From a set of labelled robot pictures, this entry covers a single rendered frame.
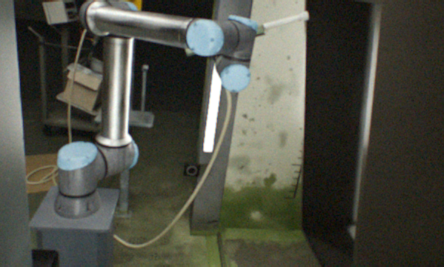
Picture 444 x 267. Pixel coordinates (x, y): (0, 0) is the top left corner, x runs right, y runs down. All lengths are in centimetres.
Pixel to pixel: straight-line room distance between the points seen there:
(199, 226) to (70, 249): 110
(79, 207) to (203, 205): 105
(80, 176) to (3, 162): 140
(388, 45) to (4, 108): 102
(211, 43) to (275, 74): 124
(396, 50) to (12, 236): 104
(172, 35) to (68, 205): 87
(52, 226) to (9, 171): 145
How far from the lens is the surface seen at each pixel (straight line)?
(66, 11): 388
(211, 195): 244
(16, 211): 20
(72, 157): 156
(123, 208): 275
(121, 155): 166
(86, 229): 161
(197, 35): 101
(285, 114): 228
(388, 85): 115
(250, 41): 112
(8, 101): 18
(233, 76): 112
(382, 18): 109
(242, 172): 239
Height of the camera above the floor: 160
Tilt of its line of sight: 22 degrees down
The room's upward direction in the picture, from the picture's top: 8 degrees clockwise
